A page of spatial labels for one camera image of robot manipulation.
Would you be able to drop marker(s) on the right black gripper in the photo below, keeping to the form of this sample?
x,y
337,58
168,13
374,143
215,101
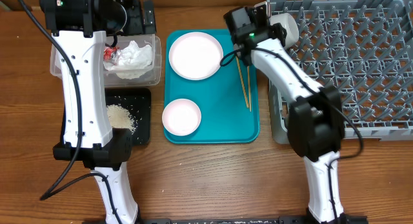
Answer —
x,y
244,20

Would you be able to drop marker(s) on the crumpled white tissue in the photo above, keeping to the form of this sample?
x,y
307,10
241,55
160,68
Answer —
x,y
133,61

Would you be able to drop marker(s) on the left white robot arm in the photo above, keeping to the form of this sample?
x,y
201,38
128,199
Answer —
x,y
78,29

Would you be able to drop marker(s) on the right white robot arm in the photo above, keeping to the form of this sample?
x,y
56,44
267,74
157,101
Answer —
x,y
315,125

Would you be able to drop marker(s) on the large white round plate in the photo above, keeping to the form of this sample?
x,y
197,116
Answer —
x,y
195,56

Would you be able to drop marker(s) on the grey dishwasher rack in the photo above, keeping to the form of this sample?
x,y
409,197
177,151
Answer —
x,y
364,49

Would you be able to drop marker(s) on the black tray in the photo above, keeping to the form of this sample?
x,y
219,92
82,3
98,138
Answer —
x,y
135,101

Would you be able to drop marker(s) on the teal plastic tray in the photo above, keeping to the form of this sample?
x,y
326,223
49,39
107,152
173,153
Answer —
x,y
224,115

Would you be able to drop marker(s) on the black rail at table edge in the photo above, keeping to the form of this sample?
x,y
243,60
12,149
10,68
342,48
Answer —
x,y
346,219

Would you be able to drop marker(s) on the red foil snack wrapper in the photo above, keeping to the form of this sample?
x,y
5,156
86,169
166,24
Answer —
x,y
111,54

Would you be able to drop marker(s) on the small pink bowl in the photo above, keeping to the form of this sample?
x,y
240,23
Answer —
x,y
181,117

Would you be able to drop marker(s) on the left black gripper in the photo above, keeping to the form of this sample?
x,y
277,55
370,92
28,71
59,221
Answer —
x,y
137,12

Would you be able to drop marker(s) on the pile of rice grains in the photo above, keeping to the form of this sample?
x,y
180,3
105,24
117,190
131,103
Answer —
x,y
120,117

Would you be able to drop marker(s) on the grey round bowl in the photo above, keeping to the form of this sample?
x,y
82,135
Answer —
x,y
289,24

